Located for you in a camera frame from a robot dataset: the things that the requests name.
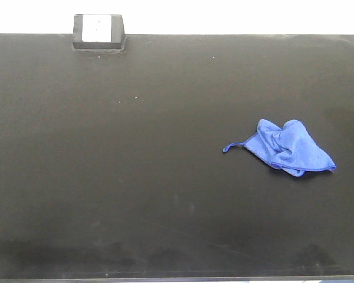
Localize blue cloth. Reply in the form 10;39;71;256
222;119;337;177

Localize black white outlet box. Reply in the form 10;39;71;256
72;14;126;51

